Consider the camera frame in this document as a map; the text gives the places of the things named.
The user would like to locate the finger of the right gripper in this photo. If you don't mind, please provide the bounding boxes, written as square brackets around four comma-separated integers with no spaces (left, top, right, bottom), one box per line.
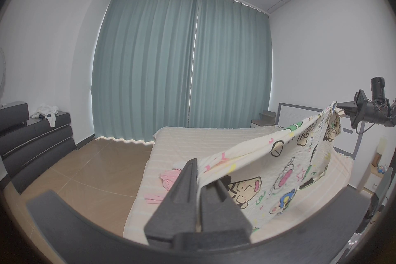
[336,103,356,115]

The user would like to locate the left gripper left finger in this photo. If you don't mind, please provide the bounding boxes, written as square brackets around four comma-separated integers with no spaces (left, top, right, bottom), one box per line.
[144,158,199,242]

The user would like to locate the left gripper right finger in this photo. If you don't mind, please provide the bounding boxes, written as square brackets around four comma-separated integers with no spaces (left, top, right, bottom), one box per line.
[199,178,252,244]

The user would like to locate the white printed pyjama top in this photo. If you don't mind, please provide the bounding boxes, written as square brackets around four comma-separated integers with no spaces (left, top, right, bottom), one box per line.
[197,104,343,234]

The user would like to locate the pink garment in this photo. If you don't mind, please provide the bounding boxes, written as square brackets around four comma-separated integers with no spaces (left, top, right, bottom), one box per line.
[145,168,184,205]

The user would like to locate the white table lamp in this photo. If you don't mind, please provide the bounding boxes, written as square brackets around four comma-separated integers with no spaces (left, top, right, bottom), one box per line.
[373,137,388,166]

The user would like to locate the bed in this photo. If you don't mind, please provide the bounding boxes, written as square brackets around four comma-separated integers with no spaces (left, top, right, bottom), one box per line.
[123,103,361,245]

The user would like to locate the pale wooden bedside table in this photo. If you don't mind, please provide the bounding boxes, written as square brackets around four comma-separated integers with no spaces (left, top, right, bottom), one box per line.
[363,164,391,195]

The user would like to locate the grey bedside table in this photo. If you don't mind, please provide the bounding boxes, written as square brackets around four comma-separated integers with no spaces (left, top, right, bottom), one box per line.
[251,110,277,129]

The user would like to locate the blue-green curtain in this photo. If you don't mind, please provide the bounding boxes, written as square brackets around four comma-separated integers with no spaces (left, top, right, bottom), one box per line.
[91,0,199,143]
[188,0,273,131]

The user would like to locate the black chest of drawers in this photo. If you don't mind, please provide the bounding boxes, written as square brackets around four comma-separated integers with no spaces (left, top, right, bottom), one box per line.
[0,101,77,195]

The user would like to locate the white garment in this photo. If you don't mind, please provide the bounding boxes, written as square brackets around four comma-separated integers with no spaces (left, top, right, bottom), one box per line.
[30,104,59,128]

